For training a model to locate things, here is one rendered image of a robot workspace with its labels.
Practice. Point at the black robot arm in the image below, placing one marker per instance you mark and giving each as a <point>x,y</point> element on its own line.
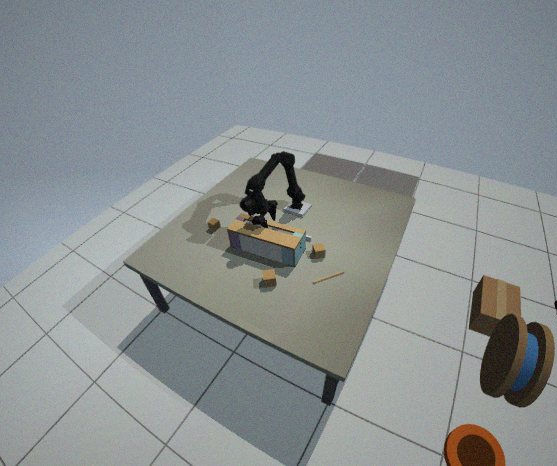
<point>257,182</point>

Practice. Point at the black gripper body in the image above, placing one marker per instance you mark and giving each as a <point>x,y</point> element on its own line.
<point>263,207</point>

